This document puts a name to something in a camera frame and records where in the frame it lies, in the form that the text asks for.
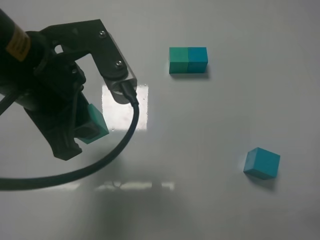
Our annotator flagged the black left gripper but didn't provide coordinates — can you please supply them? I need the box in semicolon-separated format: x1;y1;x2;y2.
14;30;100;160

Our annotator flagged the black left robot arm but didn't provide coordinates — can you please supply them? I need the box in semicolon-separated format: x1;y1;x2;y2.
0;12;102;161

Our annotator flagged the green template block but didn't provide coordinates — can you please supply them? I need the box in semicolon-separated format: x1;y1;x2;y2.
169;47;189;74

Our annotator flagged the blue template block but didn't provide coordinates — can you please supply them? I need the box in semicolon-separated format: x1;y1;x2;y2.
187;47;208;74

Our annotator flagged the black left camera cable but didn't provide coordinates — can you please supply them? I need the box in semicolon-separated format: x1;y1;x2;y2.
0;82;141;192

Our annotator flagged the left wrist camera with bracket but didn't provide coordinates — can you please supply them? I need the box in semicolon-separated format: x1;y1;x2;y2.
40;19;137;105

